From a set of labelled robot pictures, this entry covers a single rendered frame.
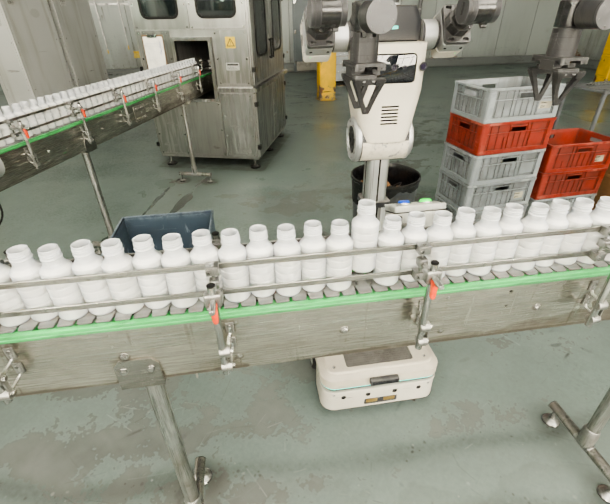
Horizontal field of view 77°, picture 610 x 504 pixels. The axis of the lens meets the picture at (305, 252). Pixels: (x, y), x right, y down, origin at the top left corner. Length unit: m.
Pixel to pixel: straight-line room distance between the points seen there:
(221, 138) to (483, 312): 3.91
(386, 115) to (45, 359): 1.17
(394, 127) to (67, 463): 1.83
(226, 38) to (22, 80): 3.26
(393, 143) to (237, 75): 3.13
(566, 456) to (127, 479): 1.76
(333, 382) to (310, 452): 0.30
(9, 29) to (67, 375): 5.86
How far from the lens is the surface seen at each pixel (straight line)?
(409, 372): 1.77
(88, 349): 0.97
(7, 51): 6.72
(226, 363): 0.88
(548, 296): 1.14
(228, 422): 1.90
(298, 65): 12.85
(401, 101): 1.39
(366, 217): 0.82
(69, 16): 7.50
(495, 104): 2.99
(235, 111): 4.47
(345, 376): 1.70
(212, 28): 4.43
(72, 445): 2.07
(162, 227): 1.47
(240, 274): 0.82
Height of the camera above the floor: 1.55
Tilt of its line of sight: 32 degrees down
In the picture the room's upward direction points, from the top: 1 degrees counter-clockwise
